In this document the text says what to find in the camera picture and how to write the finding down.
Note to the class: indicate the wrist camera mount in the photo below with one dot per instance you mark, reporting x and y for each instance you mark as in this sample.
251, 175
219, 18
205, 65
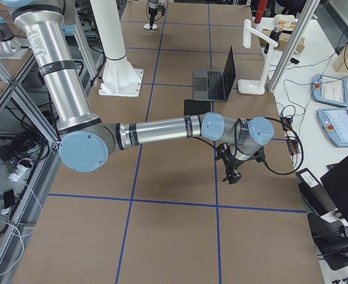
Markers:
258, 155

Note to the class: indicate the white camera pillar base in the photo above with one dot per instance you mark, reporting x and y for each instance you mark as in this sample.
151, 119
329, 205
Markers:
119, 78

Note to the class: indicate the far blue teach pendant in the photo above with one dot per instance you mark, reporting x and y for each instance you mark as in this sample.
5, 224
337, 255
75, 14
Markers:
330, 90

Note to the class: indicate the white computer mouse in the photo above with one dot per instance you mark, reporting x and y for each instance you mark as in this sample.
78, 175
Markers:
150, 27

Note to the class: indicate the aluminium frame rack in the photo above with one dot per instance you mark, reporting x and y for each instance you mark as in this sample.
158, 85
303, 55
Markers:
28, 154

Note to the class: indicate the black mouse pad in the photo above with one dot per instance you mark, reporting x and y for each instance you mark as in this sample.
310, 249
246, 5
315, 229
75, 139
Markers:
192, 107

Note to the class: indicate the black water bottle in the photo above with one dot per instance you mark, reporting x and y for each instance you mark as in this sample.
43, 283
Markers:
274, 35

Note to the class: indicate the grey laptop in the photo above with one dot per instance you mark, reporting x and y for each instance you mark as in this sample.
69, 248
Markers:
215, 86

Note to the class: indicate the red cylinder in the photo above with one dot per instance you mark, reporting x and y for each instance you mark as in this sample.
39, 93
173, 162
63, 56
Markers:
260, 11

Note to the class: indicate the blue teach pendant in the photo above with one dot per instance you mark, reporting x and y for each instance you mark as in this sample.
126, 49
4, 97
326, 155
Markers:
334, 121
330, 90

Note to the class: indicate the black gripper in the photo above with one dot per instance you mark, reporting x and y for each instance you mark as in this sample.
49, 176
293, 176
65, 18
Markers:
153, 7
232, 163

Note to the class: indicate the aluminium frame post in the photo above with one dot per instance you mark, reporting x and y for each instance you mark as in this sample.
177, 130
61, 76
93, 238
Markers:
302, 23

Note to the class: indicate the near blue teach pendant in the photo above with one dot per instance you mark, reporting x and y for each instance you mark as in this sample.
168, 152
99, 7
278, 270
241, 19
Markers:
334, 121

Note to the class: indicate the cardboard box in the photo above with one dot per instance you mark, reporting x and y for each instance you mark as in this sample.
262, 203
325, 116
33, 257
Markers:
284, 40

